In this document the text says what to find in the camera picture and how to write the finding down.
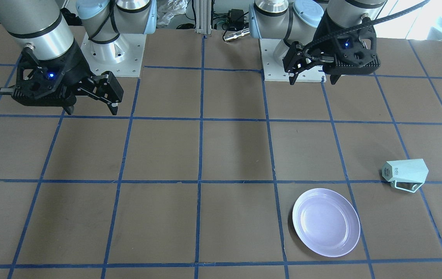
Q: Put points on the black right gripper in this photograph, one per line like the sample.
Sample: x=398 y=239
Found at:
x=75 y=66

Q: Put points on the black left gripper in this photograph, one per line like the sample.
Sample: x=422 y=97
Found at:
x=320 y=37

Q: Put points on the mint green faceted cup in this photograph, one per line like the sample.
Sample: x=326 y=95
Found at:
x=407 y=175

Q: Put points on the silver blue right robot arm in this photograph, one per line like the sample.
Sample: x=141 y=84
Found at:
x=41 y=22

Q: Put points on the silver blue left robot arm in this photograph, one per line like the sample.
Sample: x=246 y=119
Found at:
x=301 y=41

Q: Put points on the lavender plate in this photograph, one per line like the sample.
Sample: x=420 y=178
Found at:
x=326 y=222

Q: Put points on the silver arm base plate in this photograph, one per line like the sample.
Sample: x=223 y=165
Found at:
x=272 y=53
x=122 y=57

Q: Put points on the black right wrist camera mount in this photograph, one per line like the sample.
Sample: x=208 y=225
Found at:
x=40 y=83

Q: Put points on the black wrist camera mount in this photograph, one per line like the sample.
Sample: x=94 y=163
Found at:
x=356 y=52
x=40 y=83

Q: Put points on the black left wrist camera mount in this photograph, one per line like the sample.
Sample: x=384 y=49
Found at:
x=356 y=52

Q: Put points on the aluminium frame post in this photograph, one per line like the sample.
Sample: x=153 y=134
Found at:
x=203 y=16

